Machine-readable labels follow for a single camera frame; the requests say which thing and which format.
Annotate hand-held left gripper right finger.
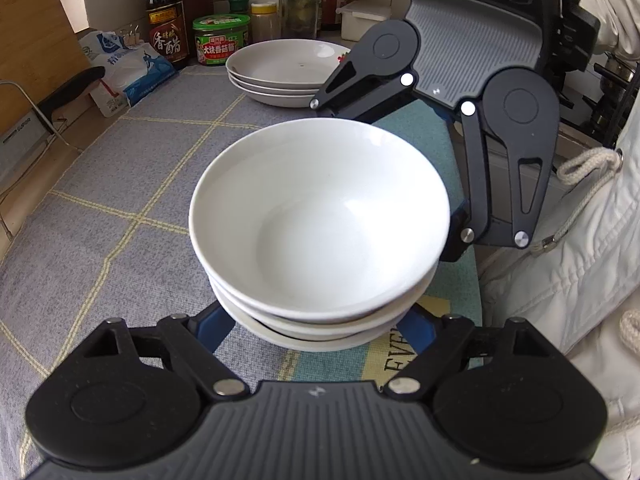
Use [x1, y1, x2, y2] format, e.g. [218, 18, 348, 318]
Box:
[382, 306, 552, 401]

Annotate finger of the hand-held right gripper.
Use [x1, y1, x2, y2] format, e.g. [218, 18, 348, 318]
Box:
[439, 101, 549, 264]
[309, 49, 417, 125]

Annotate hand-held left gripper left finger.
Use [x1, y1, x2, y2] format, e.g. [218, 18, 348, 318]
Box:
[80, 301, 250, 402]

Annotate white floral bowl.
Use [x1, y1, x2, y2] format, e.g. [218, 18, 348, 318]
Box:
[230, 305, 416, 353]
[207, 260, 436, 339]

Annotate person's right forearm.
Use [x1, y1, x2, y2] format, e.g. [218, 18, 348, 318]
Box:
[570, 0, 640, 58]

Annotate white plastic box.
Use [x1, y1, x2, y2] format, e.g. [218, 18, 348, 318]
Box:
[340, 0, 391, 43]

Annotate red cap glass bottle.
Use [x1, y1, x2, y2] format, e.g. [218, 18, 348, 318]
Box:
[280, 0, 321, 41]

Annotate yellow lid spice jar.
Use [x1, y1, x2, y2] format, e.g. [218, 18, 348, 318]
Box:
[250, 1, 279, 43]

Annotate person's white jacket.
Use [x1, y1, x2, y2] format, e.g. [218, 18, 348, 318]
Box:
[477, 125, 640, 480]

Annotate black stove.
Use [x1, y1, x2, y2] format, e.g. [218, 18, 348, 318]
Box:
[557, 50, 633, 146]

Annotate green lid sauce jar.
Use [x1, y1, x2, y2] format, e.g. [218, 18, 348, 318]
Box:
[192, 14, 252, 67]

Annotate grey checked towel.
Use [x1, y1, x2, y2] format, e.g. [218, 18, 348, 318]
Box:
[0, 62, 485, 461]

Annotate dark vinegar bottle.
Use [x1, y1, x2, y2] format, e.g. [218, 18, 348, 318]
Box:
[145, 0, 190, 72]

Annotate blue white salt bag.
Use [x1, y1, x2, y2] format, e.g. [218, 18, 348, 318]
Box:
[77, 30, 180, 118]

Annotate bamboo cutting board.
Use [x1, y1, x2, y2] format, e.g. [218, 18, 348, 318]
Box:
[0, 0, 93, 121]

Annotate metal wire rack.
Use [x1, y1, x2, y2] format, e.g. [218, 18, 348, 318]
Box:
[0, 80, 83, 238]

